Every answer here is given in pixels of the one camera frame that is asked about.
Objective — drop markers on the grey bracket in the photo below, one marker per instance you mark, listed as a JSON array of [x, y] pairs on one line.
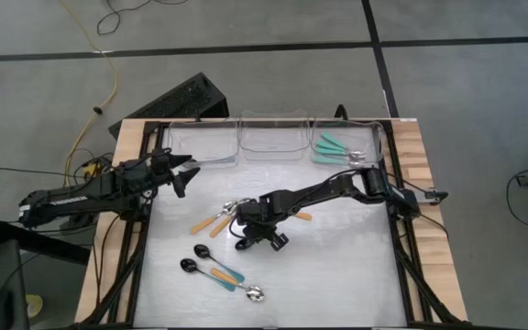
[[431, 197]]

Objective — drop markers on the black aluminium table frame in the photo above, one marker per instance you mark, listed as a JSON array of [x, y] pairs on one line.
[[151, 133]]

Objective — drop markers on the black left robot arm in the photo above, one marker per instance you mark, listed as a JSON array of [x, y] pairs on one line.
[[71, 204]]

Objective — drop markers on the black clamp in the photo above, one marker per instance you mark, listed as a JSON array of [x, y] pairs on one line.
[[341, 112]]

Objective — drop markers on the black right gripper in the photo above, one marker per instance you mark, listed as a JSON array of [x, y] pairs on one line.
[[259, 213]]

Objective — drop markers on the yellow tape roll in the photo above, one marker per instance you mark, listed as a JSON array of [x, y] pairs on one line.
[[35, 306]]

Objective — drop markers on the white glossy table mat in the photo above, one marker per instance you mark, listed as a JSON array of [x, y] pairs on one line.
[[337, 284]]

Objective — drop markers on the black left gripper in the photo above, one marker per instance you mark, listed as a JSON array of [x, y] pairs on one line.
[[161, 167]]

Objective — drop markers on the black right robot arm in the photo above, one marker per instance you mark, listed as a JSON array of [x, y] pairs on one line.
[[333, 188]]

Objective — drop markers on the clear plastic bin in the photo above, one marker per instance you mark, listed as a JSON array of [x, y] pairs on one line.
[[273, 137], [374, 133], [200, 137]]

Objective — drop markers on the black perforated metal box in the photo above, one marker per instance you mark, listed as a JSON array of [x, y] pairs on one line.
[[177, 101]]

